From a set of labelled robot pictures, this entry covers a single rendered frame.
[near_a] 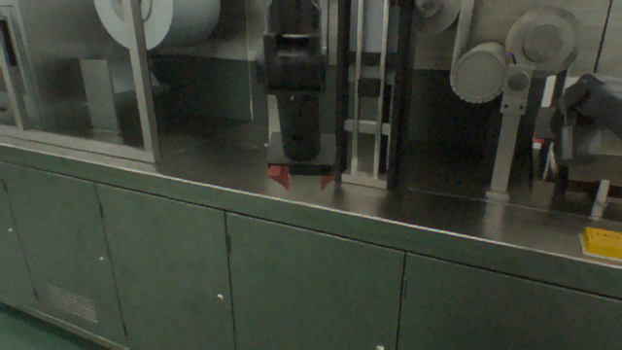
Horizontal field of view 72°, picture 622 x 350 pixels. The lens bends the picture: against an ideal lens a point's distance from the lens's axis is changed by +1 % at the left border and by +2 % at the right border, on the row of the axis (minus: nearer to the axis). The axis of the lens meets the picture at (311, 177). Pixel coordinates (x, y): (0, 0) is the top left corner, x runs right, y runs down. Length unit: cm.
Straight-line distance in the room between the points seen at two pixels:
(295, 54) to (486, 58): 67
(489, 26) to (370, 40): 48
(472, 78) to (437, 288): 50
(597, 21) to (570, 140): 64
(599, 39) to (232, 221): 111
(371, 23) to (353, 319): 72
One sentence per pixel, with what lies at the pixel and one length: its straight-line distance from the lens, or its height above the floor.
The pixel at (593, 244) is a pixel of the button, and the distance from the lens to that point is 93.
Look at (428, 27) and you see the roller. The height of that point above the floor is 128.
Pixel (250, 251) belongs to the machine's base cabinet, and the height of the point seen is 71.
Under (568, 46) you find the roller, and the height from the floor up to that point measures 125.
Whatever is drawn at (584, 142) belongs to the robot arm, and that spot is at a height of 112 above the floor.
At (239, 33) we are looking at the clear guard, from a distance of 165.
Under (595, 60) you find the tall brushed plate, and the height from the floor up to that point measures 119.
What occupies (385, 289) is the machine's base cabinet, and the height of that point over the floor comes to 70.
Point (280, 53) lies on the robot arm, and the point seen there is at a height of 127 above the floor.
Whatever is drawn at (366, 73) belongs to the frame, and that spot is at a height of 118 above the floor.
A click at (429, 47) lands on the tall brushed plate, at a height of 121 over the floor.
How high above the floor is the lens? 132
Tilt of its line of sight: 22 degrees down
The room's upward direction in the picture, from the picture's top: straight up
